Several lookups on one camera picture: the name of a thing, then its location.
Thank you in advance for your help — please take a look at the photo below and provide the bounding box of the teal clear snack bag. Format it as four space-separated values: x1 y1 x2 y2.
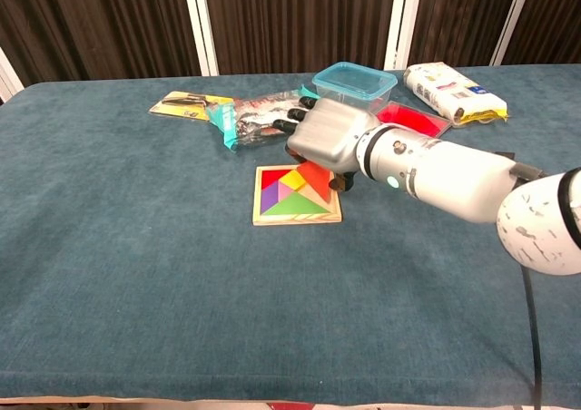
206 83 314 155

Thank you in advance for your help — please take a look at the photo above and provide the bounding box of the white partition frame post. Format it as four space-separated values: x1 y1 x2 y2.
181 0 219 76
489 0 537 66
0 46 25 103
383 0 426 71

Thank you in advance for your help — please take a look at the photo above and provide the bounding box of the purple tangram piece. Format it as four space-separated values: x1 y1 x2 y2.
261 181 281 212

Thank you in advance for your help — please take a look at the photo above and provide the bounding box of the red triangle tangram piece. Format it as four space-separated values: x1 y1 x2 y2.
261 170 296 189

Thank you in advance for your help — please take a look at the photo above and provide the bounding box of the blue velvet tablecloth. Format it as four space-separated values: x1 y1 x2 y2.
0 63 581 406

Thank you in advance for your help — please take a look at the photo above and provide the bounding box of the clear container teal rim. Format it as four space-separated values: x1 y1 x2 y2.
311 61 399 112

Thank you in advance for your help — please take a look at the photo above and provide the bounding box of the red triangle puzzle piece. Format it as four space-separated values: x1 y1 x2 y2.
297 159 336 204

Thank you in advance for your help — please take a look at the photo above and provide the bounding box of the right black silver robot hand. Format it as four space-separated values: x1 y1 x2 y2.
271 95 381 193

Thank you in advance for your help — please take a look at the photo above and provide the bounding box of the brown ribbed partition panel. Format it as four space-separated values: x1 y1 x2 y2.
501 0 581 66
410 0 523 69
202 0 399 75
0 0 201 87

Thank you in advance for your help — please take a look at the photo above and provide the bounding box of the yellow tangram piece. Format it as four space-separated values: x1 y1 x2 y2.
277 169 308 192

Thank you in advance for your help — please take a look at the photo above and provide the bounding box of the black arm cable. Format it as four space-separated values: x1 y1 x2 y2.
519 264 544 410

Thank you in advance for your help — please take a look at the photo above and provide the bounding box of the flat red clear box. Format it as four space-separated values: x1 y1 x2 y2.
375 101 454 138

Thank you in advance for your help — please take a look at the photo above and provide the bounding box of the green triangle tangram piece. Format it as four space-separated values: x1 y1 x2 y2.
265 190 329 216

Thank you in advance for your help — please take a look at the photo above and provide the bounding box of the yellow tool blister card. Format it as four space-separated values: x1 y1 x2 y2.
148 90 235 122

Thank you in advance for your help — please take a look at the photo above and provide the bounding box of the colourful tangram puzzle tray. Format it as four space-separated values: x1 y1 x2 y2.
251 164 344 228

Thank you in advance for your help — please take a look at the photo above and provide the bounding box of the white yellow paper package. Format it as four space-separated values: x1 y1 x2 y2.
402 61 508 128

